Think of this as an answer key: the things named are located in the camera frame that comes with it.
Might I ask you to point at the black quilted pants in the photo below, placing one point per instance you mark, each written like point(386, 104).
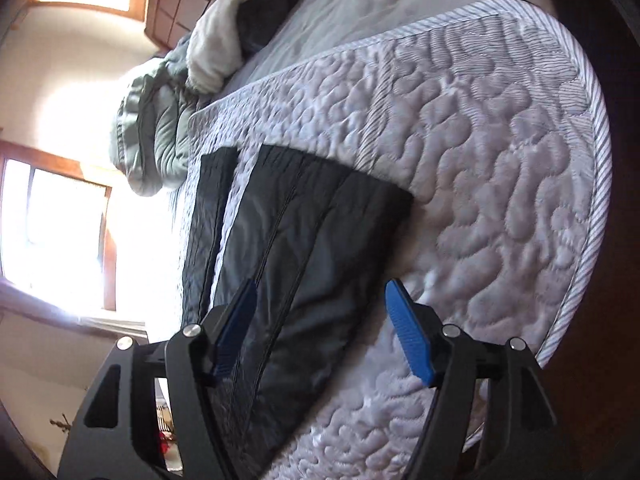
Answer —
point(314, 237)

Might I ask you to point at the grey quilted bedspread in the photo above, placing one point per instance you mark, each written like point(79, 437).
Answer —
point(493, 119)

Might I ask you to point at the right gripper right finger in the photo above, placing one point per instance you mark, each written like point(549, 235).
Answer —
point(521, 439)

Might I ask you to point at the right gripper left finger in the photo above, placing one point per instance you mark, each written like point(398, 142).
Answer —
point(147, 414)

